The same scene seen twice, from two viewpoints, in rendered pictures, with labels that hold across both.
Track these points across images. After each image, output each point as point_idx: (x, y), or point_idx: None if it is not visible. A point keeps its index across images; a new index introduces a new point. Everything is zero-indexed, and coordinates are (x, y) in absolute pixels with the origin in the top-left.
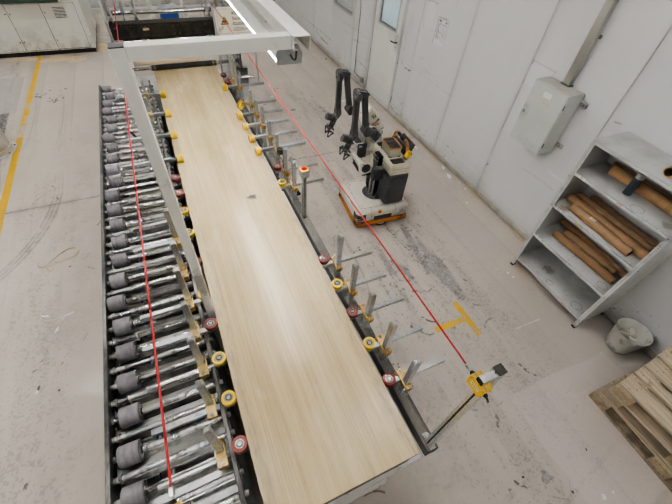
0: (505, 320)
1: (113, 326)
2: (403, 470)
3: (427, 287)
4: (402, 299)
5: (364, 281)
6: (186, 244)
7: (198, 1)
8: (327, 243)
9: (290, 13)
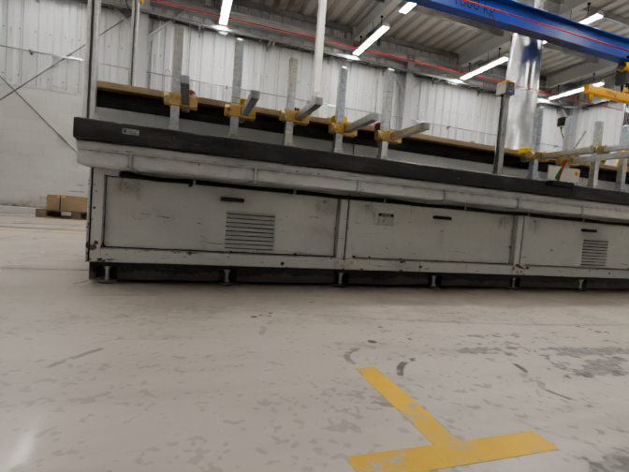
0: None
1: None
2: (79, 292)
3: (566, 391)
4: (314, 99)
5: (353, 122)
6: (314, 59)
7: None
8: (568, 312)
9: None
